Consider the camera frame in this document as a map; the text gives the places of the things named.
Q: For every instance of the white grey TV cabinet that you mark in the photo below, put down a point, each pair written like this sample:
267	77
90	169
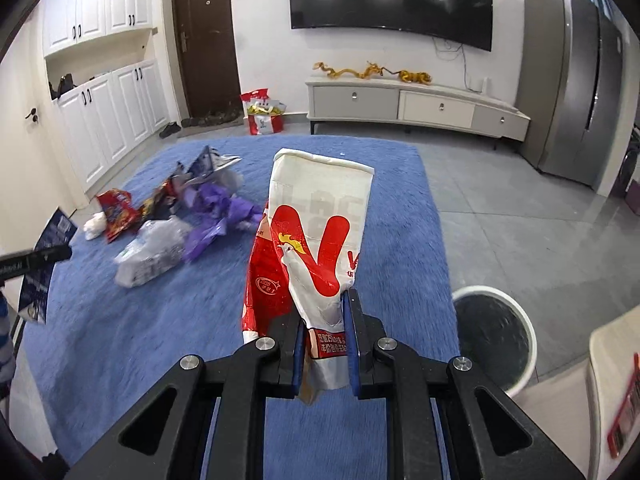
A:
392	102

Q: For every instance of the white round trash bin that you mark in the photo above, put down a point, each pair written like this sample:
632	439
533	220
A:
496	333

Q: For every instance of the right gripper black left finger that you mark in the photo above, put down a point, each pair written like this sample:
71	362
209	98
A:
203	418

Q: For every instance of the white wall cabinets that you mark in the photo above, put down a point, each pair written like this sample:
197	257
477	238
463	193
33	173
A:
104	80

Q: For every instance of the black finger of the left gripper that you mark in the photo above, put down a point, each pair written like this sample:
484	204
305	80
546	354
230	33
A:
21	263

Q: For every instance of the grey double-door refrigerator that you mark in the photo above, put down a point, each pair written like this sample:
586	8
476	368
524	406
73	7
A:
571	76

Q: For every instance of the dark blue white carton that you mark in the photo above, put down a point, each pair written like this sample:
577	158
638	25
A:
33	301

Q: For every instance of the dark brown entrance door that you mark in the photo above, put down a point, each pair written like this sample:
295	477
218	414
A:
207	57

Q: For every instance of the red snack wrapper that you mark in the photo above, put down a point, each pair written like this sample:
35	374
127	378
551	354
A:
120	212

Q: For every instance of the dark brown snack bag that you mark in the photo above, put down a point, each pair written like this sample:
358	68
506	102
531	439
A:
161	204

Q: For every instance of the clear crushed plastic bottle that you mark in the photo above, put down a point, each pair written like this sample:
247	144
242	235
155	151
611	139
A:
157	248

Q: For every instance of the beige marble table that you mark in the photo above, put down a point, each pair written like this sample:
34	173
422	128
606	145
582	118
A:
577	407

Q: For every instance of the purple plastic bag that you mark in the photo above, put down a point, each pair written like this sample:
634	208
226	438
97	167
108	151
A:
217	211

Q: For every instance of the white tissue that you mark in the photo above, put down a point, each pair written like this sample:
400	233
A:
95	226

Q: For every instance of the red white snack bag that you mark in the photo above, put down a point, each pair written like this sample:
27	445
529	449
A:
305	256

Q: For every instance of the red white gift bag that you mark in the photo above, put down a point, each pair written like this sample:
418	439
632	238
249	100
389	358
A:
264	115

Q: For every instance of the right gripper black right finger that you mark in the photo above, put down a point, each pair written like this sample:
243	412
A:
444	419

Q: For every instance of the black shoes by door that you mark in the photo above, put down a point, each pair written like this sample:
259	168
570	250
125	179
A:
169	130

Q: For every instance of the golden dragon ornament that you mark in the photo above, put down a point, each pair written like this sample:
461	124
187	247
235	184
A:
374	70

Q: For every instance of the blue foil package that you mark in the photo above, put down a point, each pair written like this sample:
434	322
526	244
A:
209	166

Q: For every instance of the red handled brush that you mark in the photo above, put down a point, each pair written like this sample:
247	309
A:
626	415

